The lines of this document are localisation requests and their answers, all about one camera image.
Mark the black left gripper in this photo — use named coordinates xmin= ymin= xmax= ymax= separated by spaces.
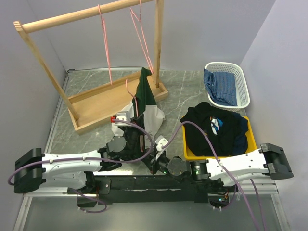
xmin=123 ymin=113 xmax=147 ymax=160

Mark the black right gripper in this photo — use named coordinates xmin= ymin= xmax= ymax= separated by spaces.
xmin=140 ymin=150 xmax=172 ymax=177

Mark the pink wire hanger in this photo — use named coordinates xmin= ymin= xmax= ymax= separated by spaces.
xmin=125 ymin=78 xmax=144 ymax=152
xmin=129 ymin=0 xmax=154 ymax=74
xmin=97 ymin=4 xmax=113 ymax=85

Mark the white and green t shirt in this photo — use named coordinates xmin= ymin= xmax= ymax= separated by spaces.
xmin=111 ymin=67 xmax=166 ymax=161

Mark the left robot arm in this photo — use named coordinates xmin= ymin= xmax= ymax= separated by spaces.
xmin=8 ymin=120 xmax=154 ymax=194

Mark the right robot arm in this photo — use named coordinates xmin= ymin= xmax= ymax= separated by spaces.
xmin=147 ymin=143 xmax=294 ymax=192

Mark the wooden clothes rack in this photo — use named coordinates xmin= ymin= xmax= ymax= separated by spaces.
xmin=13 ymin=0 xmax=168 ymax=134

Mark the black clothes pile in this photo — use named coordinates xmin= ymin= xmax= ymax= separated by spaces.
xmin=180 ymin=102 xmax=248 ymax=156

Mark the yellow plastic tray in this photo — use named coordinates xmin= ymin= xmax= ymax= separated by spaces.
xmin=181 ymin=116 xmax=257 ymax=161

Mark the blue checked cloth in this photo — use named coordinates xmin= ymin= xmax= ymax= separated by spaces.
xmin=204 ymin=69 xmax=237 ymax=106

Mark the white plastic basket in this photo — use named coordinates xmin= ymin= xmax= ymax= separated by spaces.
xmin=205 ymin=62 xmax=250 ymax=112

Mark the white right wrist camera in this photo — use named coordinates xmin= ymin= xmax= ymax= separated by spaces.
xmin=155 ymin=135 xmax=168 ymax=152

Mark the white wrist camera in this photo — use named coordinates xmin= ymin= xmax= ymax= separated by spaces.
xmin=155 ymin=135 xmax=168 ymax=152
xmin=110 ymin=111 xmax=131 ymax=128

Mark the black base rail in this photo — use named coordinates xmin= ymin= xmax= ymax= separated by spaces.
xmin=78 ymin=175 xmax=238 ymax=205

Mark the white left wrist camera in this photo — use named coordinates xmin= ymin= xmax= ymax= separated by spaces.
xmin=110 ymin=111 xmax=131 ymax=128

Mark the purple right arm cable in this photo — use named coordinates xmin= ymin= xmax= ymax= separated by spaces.
xmin=163 ymin=121 xmax=268 ymax=231

